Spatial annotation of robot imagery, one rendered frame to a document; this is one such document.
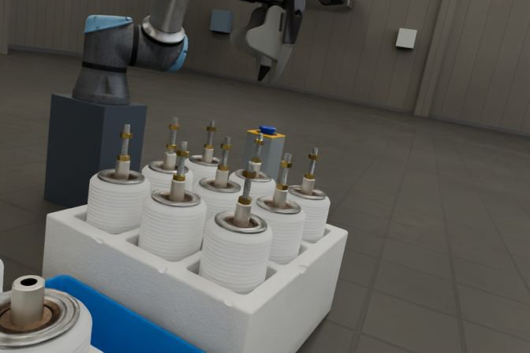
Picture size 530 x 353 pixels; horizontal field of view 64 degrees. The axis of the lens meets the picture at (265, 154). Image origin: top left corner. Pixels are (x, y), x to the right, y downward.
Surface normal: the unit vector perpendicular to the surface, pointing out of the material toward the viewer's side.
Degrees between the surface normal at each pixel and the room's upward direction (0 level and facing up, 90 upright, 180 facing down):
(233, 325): 90
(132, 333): 88
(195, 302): 90
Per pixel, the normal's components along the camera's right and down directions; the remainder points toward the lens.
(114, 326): -0.47, 0.06
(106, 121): 0.92, 0.23
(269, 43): 0.41, 0.17
